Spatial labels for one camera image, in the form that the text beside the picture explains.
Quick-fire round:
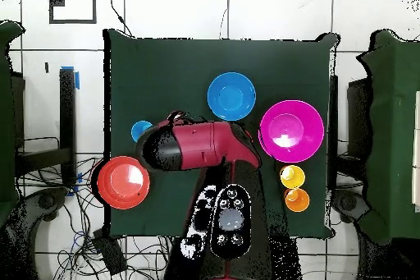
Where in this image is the large red-orange bowl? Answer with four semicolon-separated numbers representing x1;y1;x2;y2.
97;155;151;210

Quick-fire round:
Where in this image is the blue bowl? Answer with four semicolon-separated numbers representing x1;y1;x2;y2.
207;71;257;122

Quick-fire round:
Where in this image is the blue cup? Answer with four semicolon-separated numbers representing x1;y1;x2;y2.
130;120;154;144

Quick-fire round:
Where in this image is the dark green table cloth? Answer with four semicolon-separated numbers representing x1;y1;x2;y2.
103;28;340;240

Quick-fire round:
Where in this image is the yellow cup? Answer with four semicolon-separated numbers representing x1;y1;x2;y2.
279;164;306;190

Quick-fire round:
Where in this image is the large pink bowl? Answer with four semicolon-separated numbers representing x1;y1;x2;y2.
258;99;325;164

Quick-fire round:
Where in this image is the orange cup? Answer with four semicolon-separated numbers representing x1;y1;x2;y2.
284;187;311;213

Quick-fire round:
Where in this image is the black metal stand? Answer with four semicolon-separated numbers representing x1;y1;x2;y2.
327;74;373;192
14;67;78;189

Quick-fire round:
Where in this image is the blue tape strip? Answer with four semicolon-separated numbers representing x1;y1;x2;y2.
60;65;80;90

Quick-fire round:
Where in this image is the black grey stand base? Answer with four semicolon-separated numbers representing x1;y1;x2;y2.
0;186;71;280
331;189;372;225

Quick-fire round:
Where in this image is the black power adapter box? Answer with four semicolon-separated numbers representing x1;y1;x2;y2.
91;228;128;276

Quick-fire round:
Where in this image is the green cloth side table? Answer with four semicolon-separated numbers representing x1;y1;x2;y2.
0;19;26;227
356;29;420;245

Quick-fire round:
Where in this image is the tangle of black cables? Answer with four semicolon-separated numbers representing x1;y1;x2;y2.
16;156;173;280

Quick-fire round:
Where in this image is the thin black floor cable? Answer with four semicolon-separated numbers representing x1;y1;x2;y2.
98;0;134;38

